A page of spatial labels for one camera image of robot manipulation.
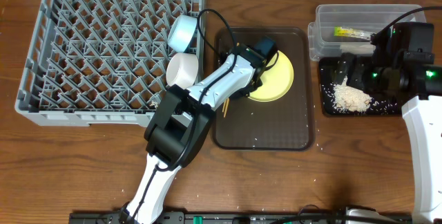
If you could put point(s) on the black plastic bin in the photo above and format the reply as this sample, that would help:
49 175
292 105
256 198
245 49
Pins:
376 106

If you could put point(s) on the light blue bowl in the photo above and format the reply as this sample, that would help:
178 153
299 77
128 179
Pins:
181 33

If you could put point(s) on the green snack wrapper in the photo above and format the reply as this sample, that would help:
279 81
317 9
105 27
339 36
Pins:
341 31

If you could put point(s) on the yellow plate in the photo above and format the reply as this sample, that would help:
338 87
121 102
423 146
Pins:
276 81

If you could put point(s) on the grey dish rack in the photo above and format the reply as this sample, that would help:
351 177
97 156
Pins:
99 61

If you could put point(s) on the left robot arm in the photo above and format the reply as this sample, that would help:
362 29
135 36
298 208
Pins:
182 121

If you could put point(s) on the rice pile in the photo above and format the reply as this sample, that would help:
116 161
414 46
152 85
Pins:
350 98

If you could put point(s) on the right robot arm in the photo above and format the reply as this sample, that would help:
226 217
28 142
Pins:
422 116

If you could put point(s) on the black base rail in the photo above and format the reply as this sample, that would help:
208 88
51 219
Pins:
200 218

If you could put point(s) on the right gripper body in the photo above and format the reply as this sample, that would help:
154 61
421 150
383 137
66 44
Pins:
373 77

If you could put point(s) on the dark brown serving tray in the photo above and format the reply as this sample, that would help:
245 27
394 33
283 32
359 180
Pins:
286 124

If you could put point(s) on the clear plastic bin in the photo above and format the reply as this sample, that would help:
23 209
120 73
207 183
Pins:
369 17

